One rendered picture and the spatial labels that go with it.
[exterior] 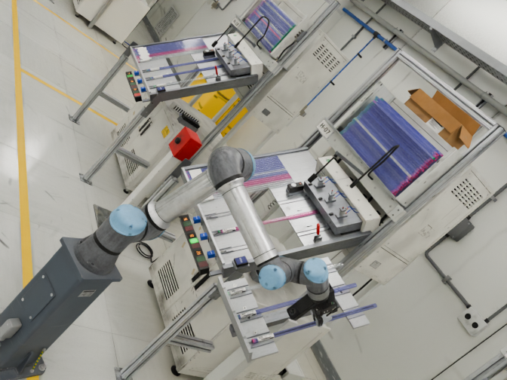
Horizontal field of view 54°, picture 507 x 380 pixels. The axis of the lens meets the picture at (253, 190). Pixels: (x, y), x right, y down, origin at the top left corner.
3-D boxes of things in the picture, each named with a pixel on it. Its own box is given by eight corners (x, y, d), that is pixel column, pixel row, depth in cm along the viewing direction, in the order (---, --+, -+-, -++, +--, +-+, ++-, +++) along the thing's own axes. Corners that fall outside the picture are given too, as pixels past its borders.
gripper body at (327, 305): (338, 313, 174) (336, 295, 165) (315, 323, 172) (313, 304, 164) (328, 295, 179) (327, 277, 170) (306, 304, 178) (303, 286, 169)
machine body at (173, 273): (169, 380, 243) (256, 301, 227) (141, 274, 292) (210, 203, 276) (253, 394, 287) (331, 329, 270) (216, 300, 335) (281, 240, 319)
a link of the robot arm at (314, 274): (305, 252, 160) (330, 258, 157) (307, 271, 168) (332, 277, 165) (297, 273, 155) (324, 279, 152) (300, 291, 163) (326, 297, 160)
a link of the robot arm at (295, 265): (265, 256, 158) (298, 264, 154) (276, 252, 169) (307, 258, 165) (262, 280, 159) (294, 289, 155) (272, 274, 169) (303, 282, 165)
